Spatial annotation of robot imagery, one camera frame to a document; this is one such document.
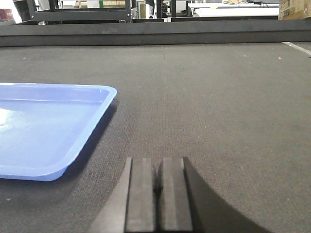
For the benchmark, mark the white table top background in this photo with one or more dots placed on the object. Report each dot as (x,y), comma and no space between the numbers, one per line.
(233,10)

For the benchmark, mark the light blue plastic tray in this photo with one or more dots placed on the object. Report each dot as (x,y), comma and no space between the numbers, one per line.
(44,127)

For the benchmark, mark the brown cardboard box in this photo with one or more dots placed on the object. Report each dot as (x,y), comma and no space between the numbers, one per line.
(294,9)

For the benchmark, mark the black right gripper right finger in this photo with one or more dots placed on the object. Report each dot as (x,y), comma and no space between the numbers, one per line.
(174,209)

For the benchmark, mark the black metal cart frame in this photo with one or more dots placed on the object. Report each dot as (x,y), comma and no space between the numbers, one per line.
(74,11)

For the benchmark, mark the dark metal table rail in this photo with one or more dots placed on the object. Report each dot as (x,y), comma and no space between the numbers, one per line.
(157,33)

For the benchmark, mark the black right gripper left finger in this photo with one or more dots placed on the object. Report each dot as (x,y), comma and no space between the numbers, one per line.
(141,214)

